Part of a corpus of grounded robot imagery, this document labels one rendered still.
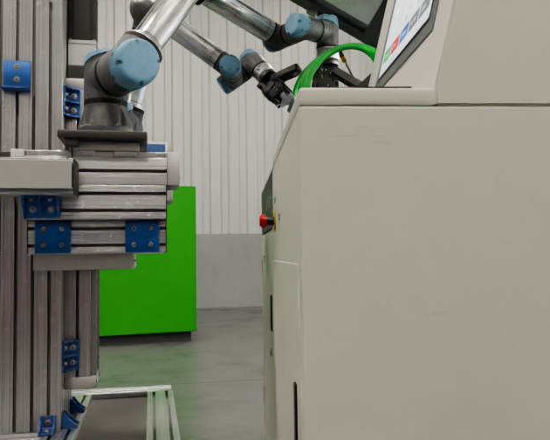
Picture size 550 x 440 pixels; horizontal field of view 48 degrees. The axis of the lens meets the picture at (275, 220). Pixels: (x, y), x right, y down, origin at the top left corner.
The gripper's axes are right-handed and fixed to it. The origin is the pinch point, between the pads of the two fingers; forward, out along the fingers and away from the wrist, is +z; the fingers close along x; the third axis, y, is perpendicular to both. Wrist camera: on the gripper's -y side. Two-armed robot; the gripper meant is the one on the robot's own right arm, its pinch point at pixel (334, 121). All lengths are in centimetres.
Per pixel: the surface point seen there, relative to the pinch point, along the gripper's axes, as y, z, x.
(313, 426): 22, 70, 105
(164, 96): 127, -172, -640
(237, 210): 30, -16, -651
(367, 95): 12, 18, 105
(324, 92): 19, 18, 105
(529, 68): -14, 14, 105
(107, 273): 135, 58, -305
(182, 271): 78, 57, -322
